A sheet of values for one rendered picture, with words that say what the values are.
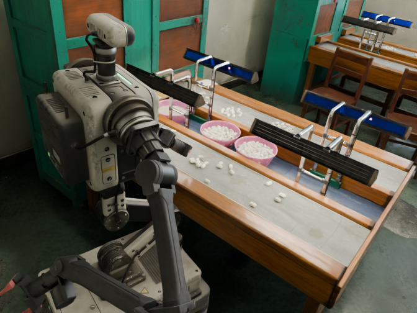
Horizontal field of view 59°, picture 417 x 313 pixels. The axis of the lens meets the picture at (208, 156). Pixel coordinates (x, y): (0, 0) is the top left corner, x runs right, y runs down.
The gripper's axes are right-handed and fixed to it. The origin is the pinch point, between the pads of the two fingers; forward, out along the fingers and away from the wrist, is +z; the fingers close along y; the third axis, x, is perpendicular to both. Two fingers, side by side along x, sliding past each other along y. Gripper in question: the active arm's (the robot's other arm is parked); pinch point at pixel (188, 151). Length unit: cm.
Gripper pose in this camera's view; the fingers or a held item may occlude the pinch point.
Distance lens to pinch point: 197.8
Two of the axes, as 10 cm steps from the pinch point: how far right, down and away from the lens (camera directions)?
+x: -4.7, 8.8, 0.0
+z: 4.2, 2.3, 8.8
